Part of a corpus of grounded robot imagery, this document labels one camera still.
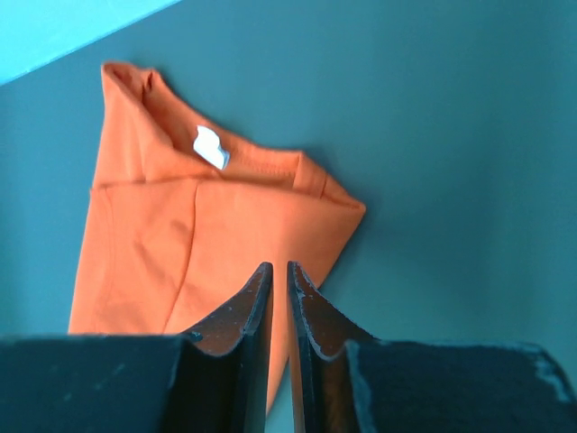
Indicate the orange t shirt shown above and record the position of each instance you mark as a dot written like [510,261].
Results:
[182,212]

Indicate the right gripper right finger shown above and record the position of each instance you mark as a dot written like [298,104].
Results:
[344,379]

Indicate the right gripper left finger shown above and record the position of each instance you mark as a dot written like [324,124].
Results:
[211,377]

